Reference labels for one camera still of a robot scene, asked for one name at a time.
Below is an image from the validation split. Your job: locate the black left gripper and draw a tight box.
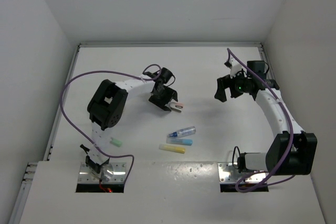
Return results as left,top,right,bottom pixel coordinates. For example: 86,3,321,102
149,86,177,111

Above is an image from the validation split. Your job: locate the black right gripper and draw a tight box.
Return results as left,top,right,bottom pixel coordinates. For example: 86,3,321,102
215,69,251,102

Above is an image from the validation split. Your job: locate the clear blue-capped glue bottle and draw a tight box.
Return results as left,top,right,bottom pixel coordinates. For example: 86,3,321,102
167,126,196,138

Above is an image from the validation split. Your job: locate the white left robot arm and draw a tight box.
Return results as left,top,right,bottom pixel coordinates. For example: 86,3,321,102
85,68,178,175

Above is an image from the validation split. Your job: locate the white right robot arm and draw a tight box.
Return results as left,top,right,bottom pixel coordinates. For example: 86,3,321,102
214,59,317,176

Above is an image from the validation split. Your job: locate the blue highlighter marker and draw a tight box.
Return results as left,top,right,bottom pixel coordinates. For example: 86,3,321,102
166,137,193,146

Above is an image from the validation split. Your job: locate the yellow highlighter marker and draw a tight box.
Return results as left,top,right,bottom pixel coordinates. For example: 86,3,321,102
159,144,185,154

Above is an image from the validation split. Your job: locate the green highlighter marker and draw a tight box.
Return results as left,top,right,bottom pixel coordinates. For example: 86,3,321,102
110,137,122,147

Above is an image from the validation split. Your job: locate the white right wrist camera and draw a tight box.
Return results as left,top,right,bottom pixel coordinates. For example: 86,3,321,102
229,57,243,78

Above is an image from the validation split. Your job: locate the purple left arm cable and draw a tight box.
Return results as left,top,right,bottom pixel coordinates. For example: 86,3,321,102
60,63,162,183

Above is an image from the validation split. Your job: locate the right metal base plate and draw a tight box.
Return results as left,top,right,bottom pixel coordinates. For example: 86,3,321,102
217,162,267,185

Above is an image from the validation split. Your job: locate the metal base plate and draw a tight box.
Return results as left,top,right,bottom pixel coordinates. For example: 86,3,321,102
217,162,267,185
77,163,126,184

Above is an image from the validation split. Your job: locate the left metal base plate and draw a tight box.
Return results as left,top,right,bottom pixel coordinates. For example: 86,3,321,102
77,163,126,184

